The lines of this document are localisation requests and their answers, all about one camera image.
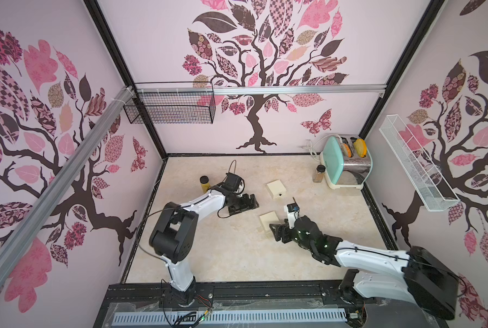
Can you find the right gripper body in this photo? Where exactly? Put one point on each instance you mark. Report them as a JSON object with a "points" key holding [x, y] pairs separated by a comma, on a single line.
{"points": [[288, 231]]}

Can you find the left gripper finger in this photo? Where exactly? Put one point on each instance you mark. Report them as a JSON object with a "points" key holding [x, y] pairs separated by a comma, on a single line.
{"points": [[239, 208], [250, 201]]}

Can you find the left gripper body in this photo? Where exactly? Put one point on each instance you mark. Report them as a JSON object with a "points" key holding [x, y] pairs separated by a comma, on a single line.
{"points": [[236, 200]]}

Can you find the cream drawer jewelry box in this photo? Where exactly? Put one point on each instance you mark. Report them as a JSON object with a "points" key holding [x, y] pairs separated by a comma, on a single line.
{"points": [[276, 189]]}

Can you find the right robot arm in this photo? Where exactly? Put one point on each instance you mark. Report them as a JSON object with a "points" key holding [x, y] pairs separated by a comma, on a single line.
{"points": [[415, 276]]}

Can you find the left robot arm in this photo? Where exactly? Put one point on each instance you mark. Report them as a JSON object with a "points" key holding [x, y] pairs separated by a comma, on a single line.
{"points": [[173, 235]]}

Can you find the yellow spice jar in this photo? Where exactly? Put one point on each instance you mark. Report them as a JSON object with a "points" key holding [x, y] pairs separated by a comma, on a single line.
{"points": [[205, 184]]}

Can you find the brown spice jar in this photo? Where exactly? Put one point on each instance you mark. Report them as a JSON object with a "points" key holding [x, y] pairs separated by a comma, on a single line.
{"points": [[319, 174]]}

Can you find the mint green toaster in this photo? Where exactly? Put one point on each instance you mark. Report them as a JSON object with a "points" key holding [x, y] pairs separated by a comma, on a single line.
{"points": [[347, 161]]}

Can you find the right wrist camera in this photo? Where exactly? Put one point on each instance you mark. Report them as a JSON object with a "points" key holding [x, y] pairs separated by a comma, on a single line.
{"points": [[292, 214]]}

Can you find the black wire basket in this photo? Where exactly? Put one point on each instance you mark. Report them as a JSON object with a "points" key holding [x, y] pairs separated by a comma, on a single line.
{"points": [[177, 102]]}

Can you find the aluminium rail back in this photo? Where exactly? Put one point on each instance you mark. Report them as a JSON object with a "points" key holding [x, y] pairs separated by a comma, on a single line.
{"points": [[224, 91]]}

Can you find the aluminium rail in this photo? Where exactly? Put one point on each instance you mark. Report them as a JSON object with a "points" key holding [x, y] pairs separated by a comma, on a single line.
{"points": [[23, 235], [224, 91]]}

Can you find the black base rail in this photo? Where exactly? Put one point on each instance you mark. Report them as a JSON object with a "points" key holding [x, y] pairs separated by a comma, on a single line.
{"points": [[316, 294]]}

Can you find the white slotted cable duct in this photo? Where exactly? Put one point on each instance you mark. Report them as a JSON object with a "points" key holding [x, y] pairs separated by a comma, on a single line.
{"points": [[227, 317]]}

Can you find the white wire shelf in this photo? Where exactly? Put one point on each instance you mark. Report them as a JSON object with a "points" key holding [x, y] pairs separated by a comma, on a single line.
{"points": [[425, 176]]}

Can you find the aluminium rail left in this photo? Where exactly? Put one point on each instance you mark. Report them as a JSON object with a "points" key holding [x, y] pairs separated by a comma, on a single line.
{"points": [[23, 235]]}

